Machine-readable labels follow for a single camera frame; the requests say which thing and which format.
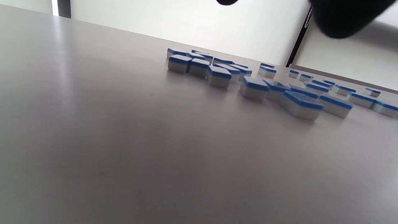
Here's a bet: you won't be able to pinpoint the person's left hand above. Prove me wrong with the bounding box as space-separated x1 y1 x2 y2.
217 0 397 39

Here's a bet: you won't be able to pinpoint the wide white roller blind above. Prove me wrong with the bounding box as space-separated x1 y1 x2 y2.
71 0 311 67

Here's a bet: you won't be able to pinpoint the black window frame post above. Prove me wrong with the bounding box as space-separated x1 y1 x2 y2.
58 0 71 18
286 6 313 67

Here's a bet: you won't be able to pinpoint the blue mahjong tiles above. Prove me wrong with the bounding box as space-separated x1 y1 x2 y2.
167 48 398 121

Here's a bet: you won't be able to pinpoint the grey roller blind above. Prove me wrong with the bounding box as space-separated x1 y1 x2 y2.
0 0 53 15
289 19 398 93

